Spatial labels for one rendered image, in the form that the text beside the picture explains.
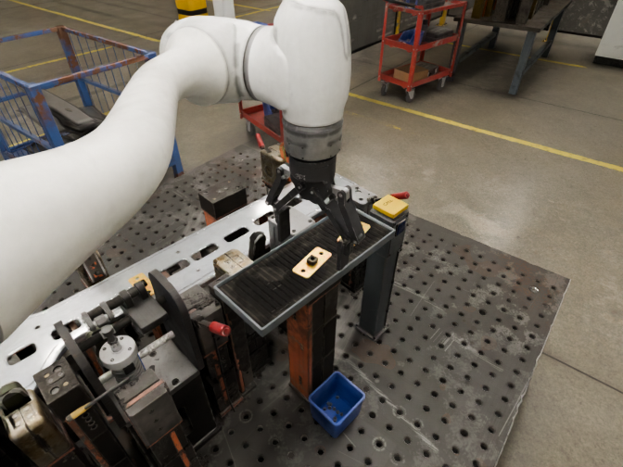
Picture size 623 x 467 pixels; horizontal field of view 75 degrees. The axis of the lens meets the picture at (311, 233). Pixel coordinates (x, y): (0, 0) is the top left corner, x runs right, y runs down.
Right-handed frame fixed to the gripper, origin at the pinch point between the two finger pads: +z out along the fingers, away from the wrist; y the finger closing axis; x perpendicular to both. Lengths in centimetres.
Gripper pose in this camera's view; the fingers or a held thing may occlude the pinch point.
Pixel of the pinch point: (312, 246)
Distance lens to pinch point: 76.1
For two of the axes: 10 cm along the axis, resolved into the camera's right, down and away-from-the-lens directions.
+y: 8.1, 3.7, -4.5
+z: 0.0, 7.7, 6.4
